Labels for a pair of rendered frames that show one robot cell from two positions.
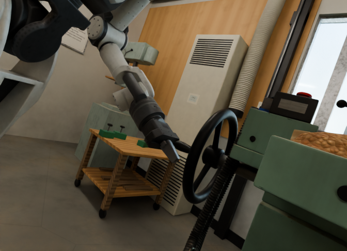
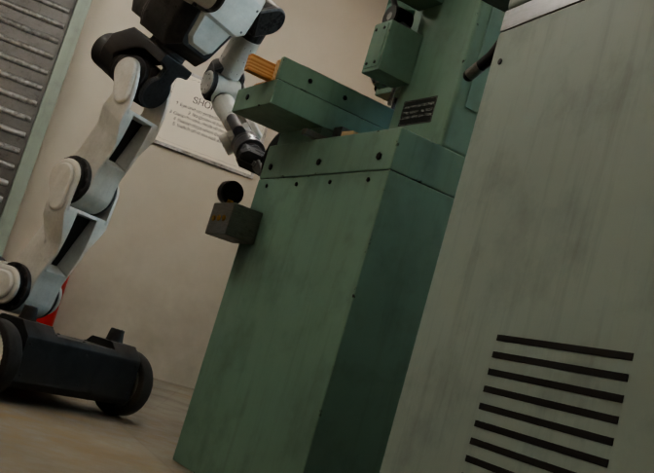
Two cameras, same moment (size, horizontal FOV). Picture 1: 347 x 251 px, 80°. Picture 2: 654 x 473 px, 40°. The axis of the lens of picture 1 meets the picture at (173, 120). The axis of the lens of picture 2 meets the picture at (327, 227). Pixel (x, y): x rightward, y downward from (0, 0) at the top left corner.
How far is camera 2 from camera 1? 214 cm
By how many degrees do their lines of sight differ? 29
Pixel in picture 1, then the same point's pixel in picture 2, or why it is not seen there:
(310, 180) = (242, 98)
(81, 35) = not seen: hidden behind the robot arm
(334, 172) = (247, 92)
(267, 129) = not seen: hidden behind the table
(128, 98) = (230, 136)
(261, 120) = not seen: hidden behind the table
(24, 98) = (144, 137)
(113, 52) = (223, 101)
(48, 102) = (179, 292)
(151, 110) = (246, 138)
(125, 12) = (235, 60)
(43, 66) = (158, 113)
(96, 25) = (207, 79)
